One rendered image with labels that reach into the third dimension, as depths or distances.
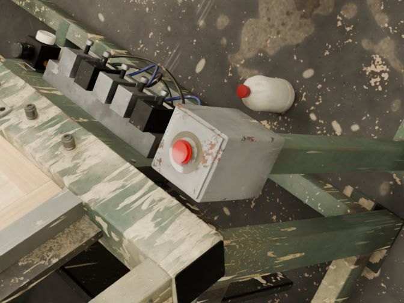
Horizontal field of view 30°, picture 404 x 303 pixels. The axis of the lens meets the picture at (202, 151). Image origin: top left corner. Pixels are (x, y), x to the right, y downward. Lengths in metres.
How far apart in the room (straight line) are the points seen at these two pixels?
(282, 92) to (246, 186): 0.87
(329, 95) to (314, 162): 0.66
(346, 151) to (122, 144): 0.46
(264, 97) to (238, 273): 0.74
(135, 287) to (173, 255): 0.09
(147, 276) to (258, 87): 0.92
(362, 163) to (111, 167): 0.56
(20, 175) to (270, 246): 0.50
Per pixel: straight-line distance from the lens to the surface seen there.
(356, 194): 2.07
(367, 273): 2.08
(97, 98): 1.58
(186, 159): 1.18
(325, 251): 1.70
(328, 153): 1.51
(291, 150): 1.39
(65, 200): 1.41
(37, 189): 1.47
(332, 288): 1.93
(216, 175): 1.18
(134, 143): 1.53
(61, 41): 2.58
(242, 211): 2.27
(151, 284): 1.25
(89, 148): 1.48
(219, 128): 1.18
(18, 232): 1.38
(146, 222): 1.33
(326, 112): 2.12
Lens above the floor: 1.85
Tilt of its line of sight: 52 degrees down
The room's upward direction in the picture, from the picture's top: 89 degrees counter-clockwise
